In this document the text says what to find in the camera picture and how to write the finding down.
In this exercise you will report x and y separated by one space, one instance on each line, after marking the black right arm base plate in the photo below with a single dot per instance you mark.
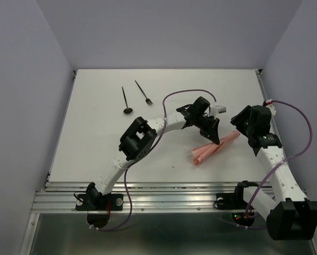
233 200

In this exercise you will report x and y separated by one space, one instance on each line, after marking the black spoon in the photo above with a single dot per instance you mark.
127 109

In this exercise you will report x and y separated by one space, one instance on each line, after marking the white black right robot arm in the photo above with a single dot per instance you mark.
288 212

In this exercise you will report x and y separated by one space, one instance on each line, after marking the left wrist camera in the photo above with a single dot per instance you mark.
215 110

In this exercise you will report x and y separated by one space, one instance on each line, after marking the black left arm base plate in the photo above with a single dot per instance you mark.
110 202

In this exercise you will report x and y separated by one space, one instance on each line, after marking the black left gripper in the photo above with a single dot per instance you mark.
211 132

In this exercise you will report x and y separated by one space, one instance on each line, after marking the pink satin napkin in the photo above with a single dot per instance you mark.
202 153

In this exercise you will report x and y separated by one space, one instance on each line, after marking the aluminium frame rail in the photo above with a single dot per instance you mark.
141 197

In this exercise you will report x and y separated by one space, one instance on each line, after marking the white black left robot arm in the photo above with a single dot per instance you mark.
137 141

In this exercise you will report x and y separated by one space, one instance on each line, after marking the black fork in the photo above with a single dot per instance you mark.
147 100

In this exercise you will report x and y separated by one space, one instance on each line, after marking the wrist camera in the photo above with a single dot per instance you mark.
215 110
269 104

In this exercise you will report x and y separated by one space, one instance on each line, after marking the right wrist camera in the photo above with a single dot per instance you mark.
269 104

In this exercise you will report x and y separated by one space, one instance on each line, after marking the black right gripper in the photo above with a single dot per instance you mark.
238 119

